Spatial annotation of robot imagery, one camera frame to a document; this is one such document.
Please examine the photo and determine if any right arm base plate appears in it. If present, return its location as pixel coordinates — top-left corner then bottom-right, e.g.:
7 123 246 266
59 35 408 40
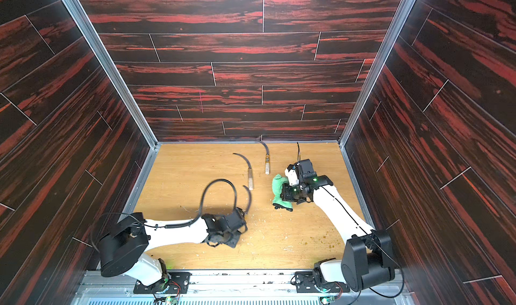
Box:
290 271 350 294

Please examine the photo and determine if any sickle plain wooden handle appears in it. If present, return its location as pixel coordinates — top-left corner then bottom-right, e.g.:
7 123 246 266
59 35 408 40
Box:
232 152 255 192

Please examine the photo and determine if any left black corrugated cable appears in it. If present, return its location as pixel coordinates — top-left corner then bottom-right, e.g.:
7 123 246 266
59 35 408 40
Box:
160 179 239 229

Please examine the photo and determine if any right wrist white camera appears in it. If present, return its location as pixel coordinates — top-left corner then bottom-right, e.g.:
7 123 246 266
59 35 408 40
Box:
285 164 299 186

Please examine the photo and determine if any green microfibre rag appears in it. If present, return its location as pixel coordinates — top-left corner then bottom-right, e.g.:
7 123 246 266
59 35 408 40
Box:
271 174 293 212

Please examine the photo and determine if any sickle with yellow label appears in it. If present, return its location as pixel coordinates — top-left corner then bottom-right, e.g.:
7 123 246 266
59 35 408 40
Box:
256 139 271 175

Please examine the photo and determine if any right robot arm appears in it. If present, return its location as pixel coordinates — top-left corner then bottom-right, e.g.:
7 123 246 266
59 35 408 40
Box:
279 159 397 292

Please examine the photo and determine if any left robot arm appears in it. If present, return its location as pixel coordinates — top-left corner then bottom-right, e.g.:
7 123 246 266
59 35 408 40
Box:
98 208 247 286

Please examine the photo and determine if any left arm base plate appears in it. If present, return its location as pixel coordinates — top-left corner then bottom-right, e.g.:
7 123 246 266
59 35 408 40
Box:
133 271 192 296

